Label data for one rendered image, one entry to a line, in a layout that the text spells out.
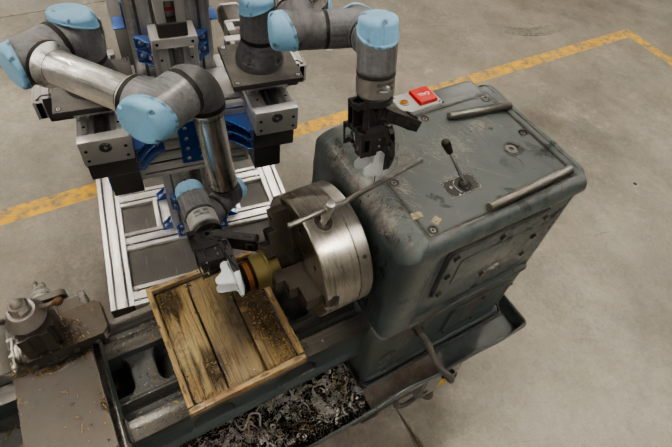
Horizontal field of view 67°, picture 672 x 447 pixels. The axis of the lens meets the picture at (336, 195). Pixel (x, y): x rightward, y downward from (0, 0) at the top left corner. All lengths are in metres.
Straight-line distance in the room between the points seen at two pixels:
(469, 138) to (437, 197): 0.24
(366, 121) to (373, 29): 0.18
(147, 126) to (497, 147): 0.86
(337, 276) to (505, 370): 1.48
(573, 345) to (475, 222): 1.59
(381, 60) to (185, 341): 0.85
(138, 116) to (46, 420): 0.66
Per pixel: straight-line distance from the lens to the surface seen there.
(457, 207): 1.20
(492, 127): 1.44
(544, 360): 2.60
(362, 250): 1.15
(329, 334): 1.40
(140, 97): 1.14
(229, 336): 1.37
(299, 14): 1.00
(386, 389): 1.72
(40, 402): 1.32
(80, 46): 1.50
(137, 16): 1.71
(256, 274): 1.19
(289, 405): 1.65
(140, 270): 2.33
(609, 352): 2.78
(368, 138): 1.00
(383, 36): 0.93
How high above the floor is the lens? 2.13
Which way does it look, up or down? 49 degrees down
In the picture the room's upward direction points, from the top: 9 degrees clockwise
